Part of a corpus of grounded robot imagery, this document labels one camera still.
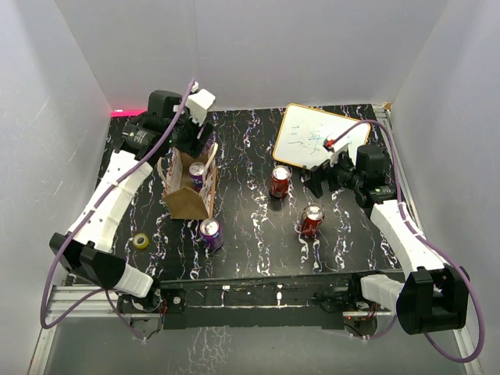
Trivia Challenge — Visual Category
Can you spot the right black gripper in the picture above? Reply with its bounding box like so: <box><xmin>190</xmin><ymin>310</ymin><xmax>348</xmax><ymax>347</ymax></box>
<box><xmin>304</xmin><ymin>149</ymin><xmax>364</xmax><ymax>198</ymax></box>

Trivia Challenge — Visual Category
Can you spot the red soda can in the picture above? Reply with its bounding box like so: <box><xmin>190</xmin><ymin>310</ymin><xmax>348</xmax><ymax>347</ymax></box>
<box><xmin>270</xmin><ymin>166</ymin><xmax>291</xmax><ymax>198</ymax></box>
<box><xmin>300</xmin><ymin>204</ymin><xmax>325</xmax><ymax>238</ymax></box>

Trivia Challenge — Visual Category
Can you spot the purple soda can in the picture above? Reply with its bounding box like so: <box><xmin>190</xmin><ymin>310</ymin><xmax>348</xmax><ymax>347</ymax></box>
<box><xmin>188</xmin><ymin>162</ymin><xmax>205</xmax><ymax>192</ymax></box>
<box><xmin>199</xmin><ymin>219</ymin><xmax>223</xmax><ymax>252</ymax></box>

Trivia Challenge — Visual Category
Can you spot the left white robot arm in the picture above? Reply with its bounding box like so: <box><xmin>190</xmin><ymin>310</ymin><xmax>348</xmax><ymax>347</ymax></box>
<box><xmin>49</xmin><ymin>89</ymin><xmax>216</xmax><ymax>312</ymax></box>

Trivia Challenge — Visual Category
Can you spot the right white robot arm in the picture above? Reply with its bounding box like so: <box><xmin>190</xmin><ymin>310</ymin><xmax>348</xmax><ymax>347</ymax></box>
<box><xmin>302</xmin><ymin>142</ymin><xmax>469</xmax><ymax>334</ymax></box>

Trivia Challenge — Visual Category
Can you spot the brown canvas tote bag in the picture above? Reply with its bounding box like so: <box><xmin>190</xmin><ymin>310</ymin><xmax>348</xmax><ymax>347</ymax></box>
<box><xmin>156</xmin><ymin>142</ymin><xmax>219</xmax><ymax>220</ymax></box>

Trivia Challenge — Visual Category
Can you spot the red soda can front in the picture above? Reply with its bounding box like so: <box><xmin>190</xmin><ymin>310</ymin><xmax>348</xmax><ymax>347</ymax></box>
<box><xmin>300</xmin><ymin>204</ymin><xmax>325</xmax><ymax>238</ymax></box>

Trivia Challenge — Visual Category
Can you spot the small whiteboard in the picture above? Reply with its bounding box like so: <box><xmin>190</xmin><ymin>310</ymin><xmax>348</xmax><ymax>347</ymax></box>
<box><xmin>273</xmin><ymin>104</ymin><xmax>371</xmax><ymax>169</ymax></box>

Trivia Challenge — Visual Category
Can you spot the pink marker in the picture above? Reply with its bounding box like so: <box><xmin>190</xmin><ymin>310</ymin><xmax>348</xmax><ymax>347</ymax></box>
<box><xmin>110</xmin><ymin>109</ymin><xmax>145</xmax><ymax>118</ymax></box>

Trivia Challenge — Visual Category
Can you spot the purple soda can front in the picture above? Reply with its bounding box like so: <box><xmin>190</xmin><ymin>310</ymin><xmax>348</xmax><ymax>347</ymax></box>
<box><xmin>199</xmin><ymin>219</ymin><xmax>223</xmax><ymax>252</ymax></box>

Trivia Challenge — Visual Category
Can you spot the yellow tape roll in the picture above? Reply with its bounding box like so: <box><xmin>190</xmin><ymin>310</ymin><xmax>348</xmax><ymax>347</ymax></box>
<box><xmin>132</xmin><ymin>233</ymin><xmax>149</xmax><ymax>249</ymax></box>

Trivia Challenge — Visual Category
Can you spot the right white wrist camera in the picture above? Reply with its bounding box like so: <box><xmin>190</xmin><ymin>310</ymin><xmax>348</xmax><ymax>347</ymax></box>
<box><xmin>323</xmin><ymin>137</ymin><xmax>350</xmax><ymax>166</ymax></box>

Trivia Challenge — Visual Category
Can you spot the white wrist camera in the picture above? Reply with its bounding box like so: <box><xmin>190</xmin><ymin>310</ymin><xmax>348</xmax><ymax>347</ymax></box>
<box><xmin>323</xmin><ymin>137</ymin><xmax>350</xmax><ymax>166</ymax></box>
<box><xmin>186</xmin><ymin>89</ymin><xmax>216</xmax><ymax>125</ymax></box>

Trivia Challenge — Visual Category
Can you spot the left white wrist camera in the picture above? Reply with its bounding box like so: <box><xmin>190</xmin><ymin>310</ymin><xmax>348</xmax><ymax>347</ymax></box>
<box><xmin>186</xmin><ymin>89</ymin><xmax>216</xmax><ymax>125</ymax></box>

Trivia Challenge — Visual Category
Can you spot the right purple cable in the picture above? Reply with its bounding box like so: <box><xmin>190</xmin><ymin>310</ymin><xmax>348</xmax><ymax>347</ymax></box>
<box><xmin>326</xmin><ymin>120</ymin><xmax>486</xmax><ymax>363</ymax></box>

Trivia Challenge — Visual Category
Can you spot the purple cable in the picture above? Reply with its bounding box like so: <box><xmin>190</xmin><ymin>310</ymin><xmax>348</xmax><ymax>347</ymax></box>
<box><xmin>40</xmin><ymin>77</ymin><xmax>198</xmax><ymax>345</ymax></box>
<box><xmin>326</xmin><ymin>120</ymin><xmax>486</xmax><ymax>363</ymax></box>

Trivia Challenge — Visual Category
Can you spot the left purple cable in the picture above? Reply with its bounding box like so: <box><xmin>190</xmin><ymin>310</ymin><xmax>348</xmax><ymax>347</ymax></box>
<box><xmin>40</xmin><ymin>77</ymin><xmax>198</xmax><ymax>345</ymax></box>

